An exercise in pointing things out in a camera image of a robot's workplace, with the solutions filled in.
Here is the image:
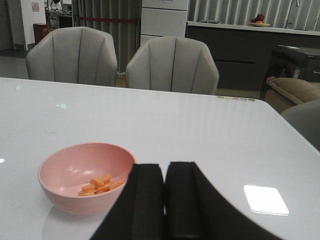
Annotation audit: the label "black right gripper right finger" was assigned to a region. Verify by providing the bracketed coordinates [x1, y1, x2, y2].
[165, 162, 278, 240]

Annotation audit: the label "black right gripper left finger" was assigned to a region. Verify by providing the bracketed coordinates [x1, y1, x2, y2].
[91, 163, 165, 240]

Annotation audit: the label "orange ham pieces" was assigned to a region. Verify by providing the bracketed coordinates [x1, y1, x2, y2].
[77, 173, 125, 197]

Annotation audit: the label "pink bowl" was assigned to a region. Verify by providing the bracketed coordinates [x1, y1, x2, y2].
[38, 142, 136, 215]

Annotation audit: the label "tan cushion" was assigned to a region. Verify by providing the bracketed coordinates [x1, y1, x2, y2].
[263, 77, 320, 114]

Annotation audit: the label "right grey upholstered chair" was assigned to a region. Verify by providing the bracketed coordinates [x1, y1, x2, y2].
[125, 36, 220, 95]

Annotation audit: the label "grey upholstered chair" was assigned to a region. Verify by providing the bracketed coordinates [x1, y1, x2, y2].
[25, 26, 118, 87]
[125, 36, 220, 95]

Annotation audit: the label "dark kitchen counter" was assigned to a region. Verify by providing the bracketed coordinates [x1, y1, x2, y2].
[186, 21, 320, 92]

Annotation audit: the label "left grey upholstered chair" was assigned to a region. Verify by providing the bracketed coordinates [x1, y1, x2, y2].
[25, 26, 118, 87]

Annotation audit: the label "grey curtain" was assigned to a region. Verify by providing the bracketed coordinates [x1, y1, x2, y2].
[71, 0, 142, 73]

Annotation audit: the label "dark side table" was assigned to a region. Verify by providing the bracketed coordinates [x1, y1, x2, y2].
[259, 44, 320, 100]

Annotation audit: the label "white drawer cabinet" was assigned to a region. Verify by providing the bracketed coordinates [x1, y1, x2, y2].
[140, 0, 190, 46]

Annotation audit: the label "fruit plate on counter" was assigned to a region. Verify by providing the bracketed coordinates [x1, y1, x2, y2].
[249, 13, 270, 27]

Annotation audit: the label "red barrier belt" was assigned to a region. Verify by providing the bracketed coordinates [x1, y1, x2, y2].
[79, 17, 138, 23]

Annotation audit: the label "red bin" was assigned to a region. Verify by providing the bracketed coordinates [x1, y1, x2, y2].
[33, 23, 50, 45]

